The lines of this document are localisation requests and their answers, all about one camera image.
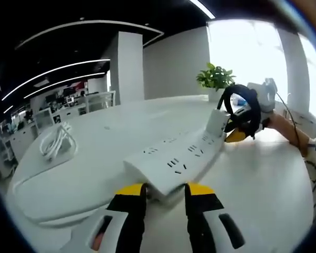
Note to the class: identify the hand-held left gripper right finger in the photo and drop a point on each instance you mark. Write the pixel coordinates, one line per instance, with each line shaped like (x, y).
(202, 208)

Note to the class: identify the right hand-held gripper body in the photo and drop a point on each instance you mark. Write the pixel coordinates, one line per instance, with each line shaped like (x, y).
(266, 97)

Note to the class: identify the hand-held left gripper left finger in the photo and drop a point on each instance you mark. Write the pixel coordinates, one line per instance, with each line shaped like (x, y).
(129, 210)

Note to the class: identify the white charger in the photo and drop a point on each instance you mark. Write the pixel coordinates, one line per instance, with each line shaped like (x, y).
(216, 122)

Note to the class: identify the white power strip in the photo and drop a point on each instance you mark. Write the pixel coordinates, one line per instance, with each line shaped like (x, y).
(173, 160)

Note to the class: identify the white desk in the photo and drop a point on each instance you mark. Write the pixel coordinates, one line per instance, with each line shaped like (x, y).
(94, 184)

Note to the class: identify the ceiling light strip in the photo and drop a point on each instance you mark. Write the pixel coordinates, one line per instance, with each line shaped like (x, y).
(204, 8)

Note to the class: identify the green potted plant white pot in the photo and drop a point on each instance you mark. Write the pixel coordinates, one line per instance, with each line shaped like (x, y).
(217, 76)

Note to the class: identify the white office workstations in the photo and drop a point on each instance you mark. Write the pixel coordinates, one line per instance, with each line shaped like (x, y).
(76, 105)

